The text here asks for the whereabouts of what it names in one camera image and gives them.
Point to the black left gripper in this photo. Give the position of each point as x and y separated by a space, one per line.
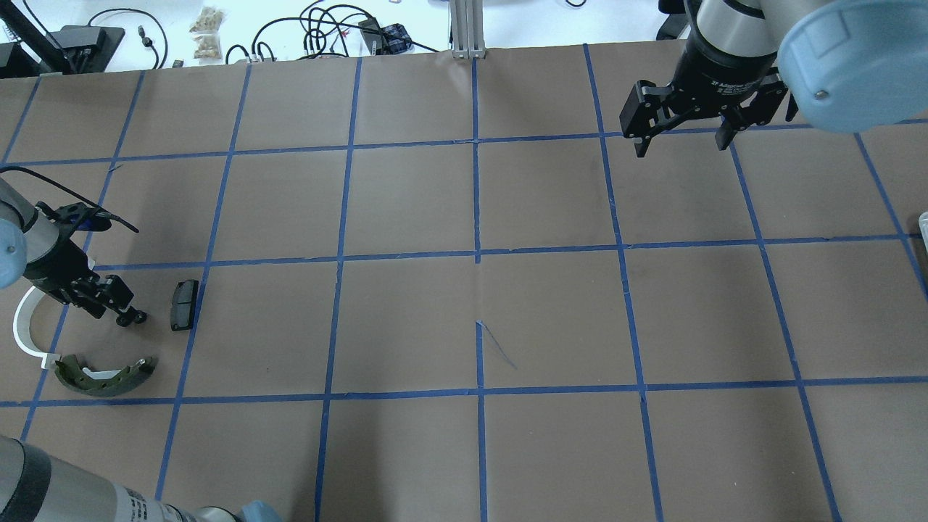
52 264

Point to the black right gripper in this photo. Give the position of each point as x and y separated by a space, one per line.
721 72

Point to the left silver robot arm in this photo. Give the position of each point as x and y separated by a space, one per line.
37 246

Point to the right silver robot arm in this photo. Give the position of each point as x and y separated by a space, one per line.
846 66

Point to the ribbed silver metal tray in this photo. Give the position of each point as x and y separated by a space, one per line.
923 228

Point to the brass brake shoe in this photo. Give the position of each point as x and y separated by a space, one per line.
103 384

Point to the black brake pad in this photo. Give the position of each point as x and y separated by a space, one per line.
183 305

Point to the white curved plastic part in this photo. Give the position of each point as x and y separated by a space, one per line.
22 329

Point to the black device on stand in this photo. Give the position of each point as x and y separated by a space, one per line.
34 50

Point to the bag of brown parts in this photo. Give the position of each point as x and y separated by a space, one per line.
204 33

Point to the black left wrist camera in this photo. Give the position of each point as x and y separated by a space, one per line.
83 217

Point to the aluminium frame post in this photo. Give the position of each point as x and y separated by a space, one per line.
467 29

